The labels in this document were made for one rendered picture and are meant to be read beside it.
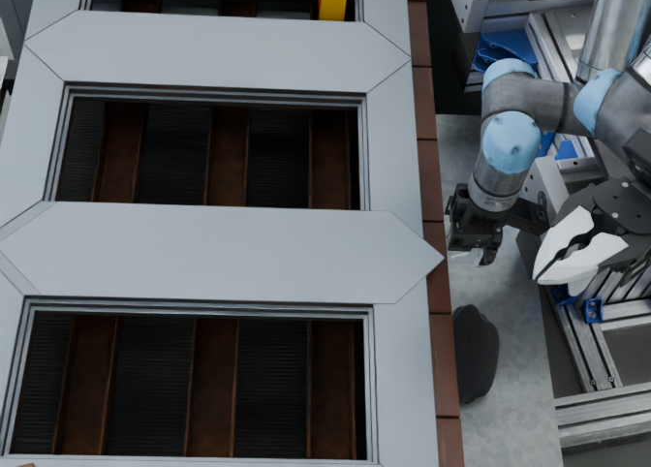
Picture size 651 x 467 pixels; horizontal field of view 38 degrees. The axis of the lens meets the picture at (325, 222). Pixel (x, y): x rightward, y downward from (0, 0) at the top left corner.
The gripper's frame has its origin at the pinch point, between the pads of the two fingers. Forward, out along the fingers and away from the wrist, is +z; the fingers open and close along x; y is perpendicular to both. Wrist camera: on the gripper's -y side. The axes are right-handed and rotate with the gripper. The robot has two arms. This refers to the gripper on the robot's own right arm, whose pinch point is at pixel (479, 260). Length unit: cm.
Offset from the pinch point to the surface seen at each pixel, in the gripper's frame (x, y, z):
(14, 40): -81, 100, 40
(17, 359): 19, 73, 2
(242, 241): -2.5, 39.7, 0.6
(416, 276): 3.3, 10.7, 0.5
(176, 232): -4, 51, 1
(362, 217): -8.0, 19.4, 0.5
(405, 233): -4.9, 12.1, 0.5
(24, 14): -81, 95, 31
